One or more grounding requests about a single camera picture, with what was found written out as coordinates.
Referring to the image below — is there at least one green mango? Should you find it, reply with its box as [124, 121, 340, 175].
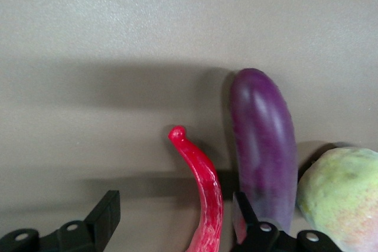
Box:
[296, 146, 378, 252]

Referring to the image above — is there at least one purple eggplant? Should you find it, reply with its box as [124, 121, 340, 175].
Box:
[229, 68, 298, 235]

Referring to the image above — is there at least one red chili pepper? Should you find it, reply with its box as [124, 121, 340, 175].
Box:
[168, 125, 224, 252]

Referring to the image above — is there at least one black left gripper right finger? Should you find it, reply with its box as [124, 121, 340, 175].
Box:
[233, 192, 343, 252]

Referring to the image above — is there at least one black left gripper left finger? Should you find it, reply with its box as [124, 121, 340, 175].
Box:
[0, 190, 121, 252]

